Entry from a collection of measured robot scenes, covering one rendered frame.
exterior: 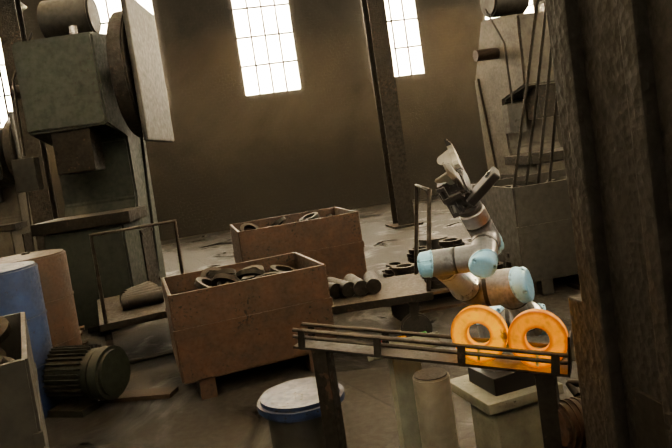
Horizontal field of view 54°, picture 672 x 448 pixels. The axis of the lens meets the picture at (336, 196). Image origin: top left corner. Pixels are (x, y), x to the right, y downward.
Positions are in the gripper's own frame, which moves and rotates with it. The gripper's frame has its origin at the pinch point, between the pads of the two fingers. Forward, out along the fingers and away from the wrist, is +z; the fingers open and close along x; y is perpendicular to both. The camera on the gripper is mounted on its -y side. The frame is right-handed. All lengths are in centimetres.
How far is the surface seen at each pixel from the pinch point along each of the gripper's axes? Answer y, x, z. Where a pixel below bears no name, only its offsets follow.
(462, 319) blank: 14.4, -18.6, -41.1
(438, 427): 41, -15, -80
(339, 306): 141, 152, -132
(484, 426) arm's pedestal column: 43, 20, -121
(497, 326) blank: 6, -21, -45
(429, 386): 39, -10, -68
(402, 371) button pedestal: 51, 3, -71
